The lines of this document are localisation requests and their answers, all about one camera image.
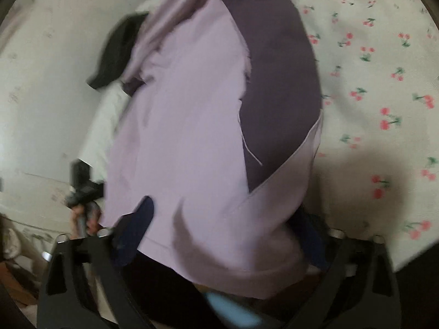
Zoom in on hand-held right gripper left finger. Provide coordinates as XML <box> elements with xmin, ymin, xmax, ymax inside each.
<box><xmin>37</xmin><ymin>195</ymin><xmax>155</xmax><ymax>329</ymax></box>

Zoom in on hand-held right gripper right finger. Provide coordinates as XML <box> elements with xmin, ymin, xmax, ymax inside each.
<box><xmin>285</xmin><ymin>209</ymin><xmax>402</xmax><ymax>329</ymax></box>

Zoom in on two-tone purple sweatshirt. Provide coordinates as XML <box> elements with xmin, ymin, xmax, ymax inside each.
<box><xmin>101</xmin><ymin>0</ymin><xmax>325</xmax><ymax>300</ymax></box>

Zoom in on person's left hand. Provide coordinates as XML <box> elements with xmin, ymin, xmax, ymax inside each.
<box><xmin>70</xmin><ymin>202</ymin><xmax>104</xmax><ymax>240</ymax></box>

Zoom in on white cloth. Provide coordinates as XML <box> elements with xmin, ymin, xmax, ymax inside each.
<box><xmin>78</xmin><ymin>81</ymin><xmax>133</xmax><ymax>183</ymax></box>

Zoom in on light blue object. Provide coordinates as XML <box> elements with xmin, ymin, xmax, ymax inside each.
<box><xmin>205</xmin><ymin>291</ymin><xmax>263</xmax><ymax>329</ymax></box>

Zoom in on black cloth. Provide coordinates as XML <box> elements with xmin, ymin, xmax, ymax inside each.
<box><xmin>86</xmin><ymin>12</ymin><xmax>150</xmax><ymax>90</ymax></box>

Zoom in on cherry print bed sheet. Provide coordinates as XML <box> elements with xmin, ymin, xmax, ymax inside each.
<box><xmin>279</xmin><ymin>0</ymin><xmax>439</xmax><ymax>273</ymax></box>

